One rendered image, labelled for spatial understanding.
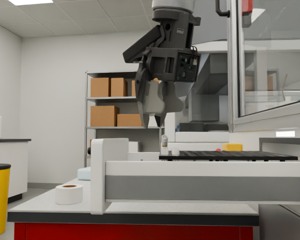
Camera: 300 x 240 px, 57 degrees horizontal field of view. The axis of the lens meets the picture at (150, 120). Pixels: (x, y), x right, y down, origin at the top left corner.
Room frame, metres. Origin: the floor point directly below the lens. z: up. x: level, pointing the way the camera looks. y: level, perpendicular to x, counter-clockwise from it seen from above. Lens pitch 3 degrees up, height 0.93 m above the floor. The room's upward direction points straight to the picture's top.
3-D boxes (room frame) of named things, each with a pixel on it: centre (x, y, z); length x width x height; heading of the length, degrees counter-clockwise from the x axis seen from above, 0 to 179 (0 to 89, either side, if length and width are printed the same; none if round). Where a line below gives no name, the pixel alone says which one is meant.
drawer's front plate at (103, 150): (0.55, 0.07, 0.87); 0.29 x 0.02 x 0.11; 177
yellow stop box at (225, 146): (0.86, -0.25, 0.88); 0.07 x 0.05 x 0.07; 177
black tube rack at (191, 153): (0.54, -0.13, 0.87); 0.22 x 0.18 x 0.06; 87
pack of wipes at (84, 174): (1.17, 0.23, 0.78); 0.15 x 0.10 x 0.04; 165
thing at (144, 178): (0.54, -0.14, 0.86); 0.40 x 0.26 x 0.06; 87
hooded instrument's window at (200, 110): (2.22, -0.68, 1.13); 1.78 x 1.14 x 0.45; 177
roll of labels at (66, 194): (0.75, 0.21, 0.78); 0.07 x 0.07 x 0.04
